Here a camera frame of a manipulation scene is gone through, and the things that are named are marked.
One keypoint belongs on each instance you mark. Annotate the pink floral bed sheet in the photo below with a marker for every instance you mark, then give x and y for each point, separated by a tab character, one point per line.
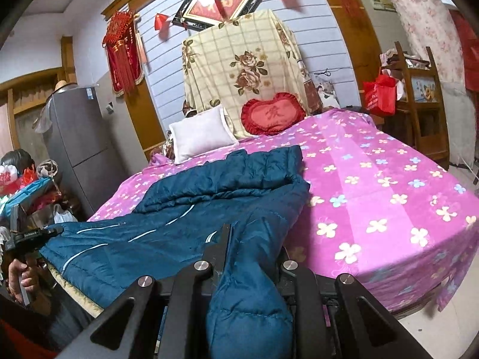
377	208

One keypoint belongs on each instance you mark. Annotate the teal quilted down jacket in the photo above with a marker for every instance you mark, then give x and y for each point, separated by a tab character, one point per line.
260	195

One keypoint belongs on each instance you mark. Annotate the white pillow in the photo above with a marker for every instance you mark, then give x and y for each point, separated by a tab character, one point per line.
200	134

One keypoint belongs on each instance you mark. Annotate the person's left hand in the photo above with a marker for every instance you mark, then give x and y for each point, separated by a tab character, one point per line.
23	278

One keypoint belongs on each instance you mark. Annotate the wooden shelf rack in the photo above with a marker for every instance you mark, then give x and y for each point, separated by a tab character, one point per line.
420	119

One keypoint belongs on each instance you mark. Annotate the framed red picture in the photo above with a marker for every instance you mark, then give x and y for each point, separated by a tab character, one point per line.
198	15

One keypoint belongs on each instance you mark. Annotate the grey refrigerator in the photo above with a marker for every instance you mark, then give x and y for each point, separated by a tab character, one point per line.
79	142

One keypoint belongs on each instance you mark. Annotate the red heart-shaped cushion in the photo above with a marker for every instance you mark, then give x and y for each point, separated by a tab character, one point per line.
271	117

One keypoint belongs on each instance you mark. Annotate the cream floral rose quilt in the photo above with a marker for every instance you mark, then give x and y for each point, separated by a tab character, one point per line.
253	57

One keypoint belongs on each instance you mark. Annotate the small red flag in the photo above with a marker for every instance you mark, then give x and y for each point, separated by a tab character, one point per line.
160	21

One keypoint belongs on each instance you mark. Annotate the red shopping bag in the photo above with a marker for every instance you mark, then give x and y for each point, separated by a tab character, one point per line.
380	95

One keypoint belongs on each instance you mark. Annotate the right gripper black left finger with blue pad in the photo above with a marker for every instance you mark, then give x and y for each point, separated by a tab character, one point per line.
158	318

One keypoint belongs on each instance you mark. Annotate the pink floral curtain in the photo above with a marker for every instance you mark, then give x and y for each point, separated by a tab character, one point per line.
428	24

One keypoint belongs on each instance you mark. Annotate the red Chinese knot hanging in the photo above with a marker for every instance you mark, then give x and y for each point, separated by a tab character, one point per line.
123	56

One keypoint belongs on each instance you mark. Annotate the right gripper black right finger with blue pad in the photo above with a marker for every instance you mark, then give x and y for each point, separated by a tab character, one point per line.
340	318

